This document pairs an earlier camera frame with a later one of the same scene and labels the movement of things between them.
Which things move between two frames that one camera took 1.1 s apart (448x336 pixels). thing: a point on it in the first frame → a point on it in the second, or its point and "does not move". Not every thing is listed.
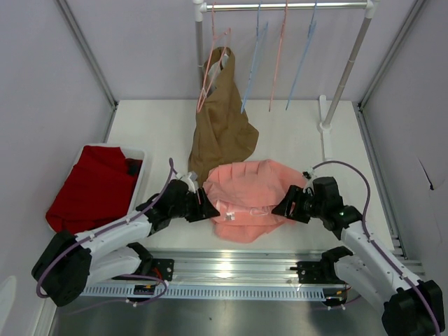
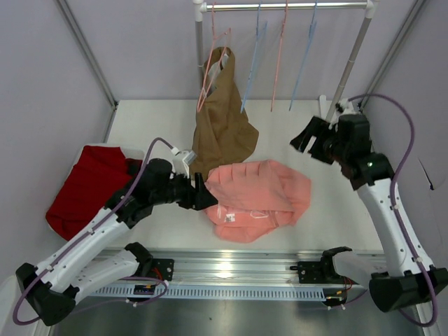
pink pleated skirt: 245,194 does not move
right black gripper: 295,201 → 319,141
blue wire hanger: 260,36 does not move
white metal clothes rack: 371,8 does not move
